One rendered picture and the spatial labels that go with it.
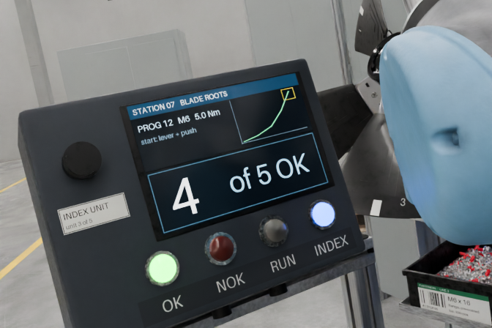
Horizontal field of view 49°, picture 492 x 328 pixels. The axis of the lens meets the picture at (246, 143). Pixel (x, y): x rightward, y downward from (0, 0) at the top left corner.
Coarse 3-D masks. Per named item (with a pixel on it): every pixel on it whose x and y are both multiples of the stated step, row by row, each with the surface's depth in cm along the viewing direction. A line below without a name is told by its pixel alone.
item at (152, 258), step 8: (152, 256) 42; (160, 256) 42; (168, 256) 42; (152, 264) 41; (160, 264) 41; (168, 264) 42; (176, 264) 42; (152, 272) 41; (160, 272) 41; (168, 272) 41; (176, 272) 42; (152, 280) 41; (160, 280) 41; (168, 280) 42
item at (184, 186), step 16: (160, 176) 43; (176, 176) 44; (192, 176) 44; (208, 176) 45; (160, 192) 43; (176, 192) 44; (192, 192) 44; (208, 192) 45; (160, 208) 43; (176, 208) 43; (192, 208) 44; (208, 208) 44; (160, 224) 43; (176, 224) 43; (192, 224) 44
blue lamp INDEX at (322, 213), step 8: (320, 200) 48; (312, 208) 48; (320, 208) 48; (328, 208) 48; (312, 216) 48; (320, 216) 47; (328, 216) 48; (312, 224) 48; (320, 224) 48; (328, 224) 48
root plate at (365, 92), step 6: (366, 78) 126; (360, 84) 127; (372, 84) 126; (378, 84) 125; (360, 90) 128; (366, 90) 127; (372, 90) 126; (378, 90) 125; (366, 96) 127; (378, 96) 126; (366, 102) 128; (372, 102) 127; (378, 102) 126; (372, 108) 127; (378, 108) 127
